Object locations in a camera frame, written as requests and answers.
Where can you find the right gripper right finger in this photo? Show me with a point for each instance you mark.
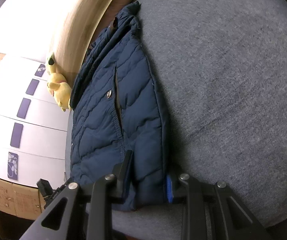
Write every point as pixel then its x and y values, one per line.
pixel 212 211

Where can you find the wooden bed headboard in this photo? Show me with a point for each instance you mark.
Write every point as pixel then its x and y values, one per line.
pixel 77 32

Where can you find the brown cardboard boxes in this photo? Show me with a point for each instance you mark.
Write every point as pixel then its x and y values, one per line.
pixel 20 201

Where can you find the grey bed cover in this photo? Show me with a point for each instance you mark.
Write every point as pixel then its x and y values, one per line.
pixel 221 66

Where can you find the navy quilted puffer jacket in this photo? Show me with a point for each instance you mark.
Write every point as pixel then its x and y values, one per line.
pixel 118 107

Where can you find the yellow plush toy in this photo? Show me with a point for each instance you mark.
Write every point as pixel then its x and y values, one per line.
pixel 57 84

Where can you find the pink pillow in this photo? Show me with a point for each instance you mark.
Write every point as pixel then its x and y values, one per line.
pixel 109 15

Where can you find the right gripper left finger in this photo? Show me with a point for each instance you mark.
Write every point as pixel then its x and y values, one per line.
pixel 85 212

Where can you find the white wardrobe with purple tiles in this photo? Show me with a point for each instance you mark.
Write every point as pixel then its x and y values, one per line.
pixel 33 128

